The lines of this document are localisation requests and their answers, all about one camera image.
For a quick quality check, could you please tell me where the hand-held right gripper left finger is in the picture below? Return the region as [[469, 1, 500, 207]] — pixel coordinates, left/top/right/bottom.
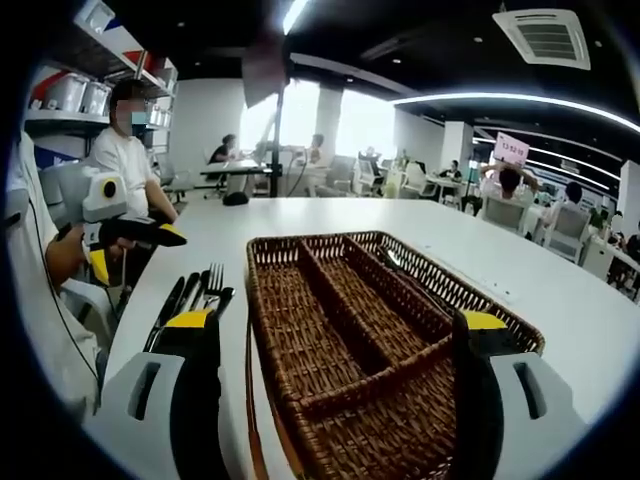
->
[[82, 308, 224, 480]]

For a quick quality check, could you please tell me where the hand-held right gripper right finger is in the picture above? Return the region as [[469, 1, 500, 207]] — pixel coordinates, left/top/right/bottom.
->
[[452, 308, 591, 480]]

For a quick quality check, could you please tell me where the brown wicker storage basket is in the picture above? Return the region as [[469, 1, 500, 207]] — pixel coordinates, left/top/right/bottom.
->
[[245, 229, 547, 480]]

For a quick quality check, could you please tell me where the steel spoon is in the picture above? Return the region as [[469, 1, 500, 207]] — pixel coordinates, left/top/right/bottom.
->
[[375, 243, 421, 281]]

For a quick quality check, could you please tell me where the white metal storage shelf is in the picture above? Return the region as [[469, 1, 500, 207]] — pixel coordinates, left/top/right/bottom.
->
[[24, 0, 179, 151]]

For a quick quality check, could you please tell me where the row of white storage boxes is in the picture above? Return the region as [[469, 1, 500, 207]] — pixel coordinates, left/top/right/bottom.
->
[[29, 72, 176, 129]]

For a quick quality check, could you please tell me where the person's left hand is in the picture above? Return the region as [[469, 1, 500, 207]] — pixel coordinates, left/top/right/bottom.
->
[[45, 227, 136, 290]]

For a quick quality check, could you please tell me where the office desk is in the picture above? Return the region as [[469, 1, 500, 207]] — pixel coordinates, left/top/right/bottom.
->
[[199, 158, 275, 199]]

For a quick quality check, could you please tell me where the black stand pole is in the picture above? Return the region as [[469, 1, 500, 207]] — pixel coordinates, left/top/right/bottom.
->
[[269, 79, 292, 199]]

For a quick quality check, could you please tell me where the white office chair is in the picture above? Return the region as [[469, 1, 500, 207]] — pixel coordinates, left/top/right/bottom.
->
[[482, 194, 531, 236], [542, 207, 594, 261]]

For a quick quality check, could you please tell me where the dark board on stand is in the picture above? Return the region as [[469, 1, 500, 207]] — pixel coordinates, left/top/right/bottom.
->
[[241, 34, 294, 109]]

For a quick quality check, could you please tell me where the pink hanging sign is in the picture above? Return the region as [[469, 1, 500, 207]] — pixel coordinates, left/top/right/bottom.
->
[[492, 131, 531, 169]]

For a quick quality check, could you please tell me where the ceiling light strip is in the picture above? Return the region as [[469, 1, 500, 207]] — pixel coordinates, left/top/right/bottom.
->
[[281, 0, 311, 36], [392, 91, 640, 137]]

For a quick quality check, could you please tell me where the ceiling air conditioner unit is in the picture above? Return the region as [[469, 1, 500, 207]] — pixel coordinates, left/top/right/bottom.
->
[[491, 7, 592, 71]]

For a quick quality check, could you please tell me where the black cable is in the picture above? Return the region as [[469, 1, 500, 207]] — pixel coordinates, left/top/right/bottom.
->
[[19, 187, 101, 384]]

